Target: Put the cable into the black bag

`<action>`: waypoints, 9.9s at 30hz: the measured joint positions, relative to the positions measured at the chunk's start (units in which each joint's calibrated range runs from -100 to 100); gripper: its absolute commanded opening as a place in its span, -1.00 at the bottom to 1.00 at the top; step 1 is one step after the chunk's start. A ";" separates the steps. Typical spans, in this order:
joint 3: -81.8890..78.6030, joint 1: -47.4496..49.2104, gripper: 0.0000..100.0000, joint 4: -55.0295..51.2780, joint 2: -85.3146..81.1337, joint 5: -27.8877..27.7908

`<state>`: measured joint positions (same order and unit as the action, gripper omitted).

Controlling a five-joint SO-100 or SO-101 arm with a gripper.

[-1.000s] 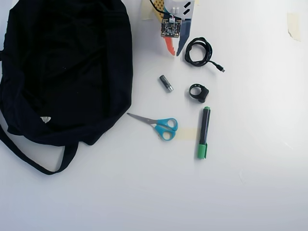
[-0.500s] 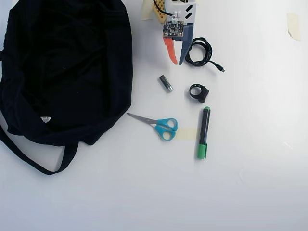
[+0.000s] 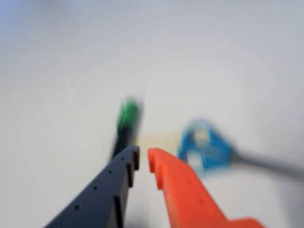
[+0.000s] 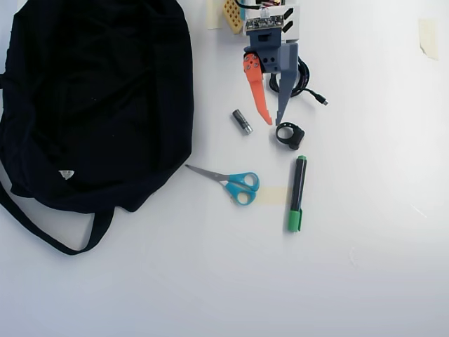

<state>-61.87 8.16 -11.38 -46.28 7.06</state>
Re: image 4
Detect blue handled scissors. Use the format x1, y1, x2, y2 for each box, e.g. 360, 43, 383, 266
184, 163, 261, 206

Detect camera circuit board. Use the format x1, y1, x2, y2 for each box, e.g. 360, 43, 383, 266
245, 15, 285, 32

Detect beige masking tape strip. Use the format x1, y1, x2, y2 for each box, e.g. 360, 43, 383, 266
206, 0, 225, 30
259, 186, 290, 206
417, 16, 440, 61

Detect black plastic ring clip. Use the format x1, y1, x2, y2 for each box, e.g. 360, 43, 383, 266
274, 121, 306, 152

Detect green black marker pen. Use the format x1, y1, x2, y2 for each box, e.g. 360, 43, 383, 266
287, 154, 310, 233

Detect blue grey gripper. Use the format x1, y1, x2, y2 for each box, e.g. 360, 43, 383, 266
241, 29, 300, 127

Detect black braided usb cable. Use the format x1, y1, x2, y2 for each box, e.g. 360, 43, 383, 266
269, 58, 330, 107

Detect black aa battery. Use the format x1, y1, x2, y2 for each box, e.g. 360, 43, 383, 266
231, 109, 254, 136

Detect black fabric bag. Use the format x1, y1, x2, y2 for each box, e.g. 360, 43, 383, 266
0, 0, 196, 257

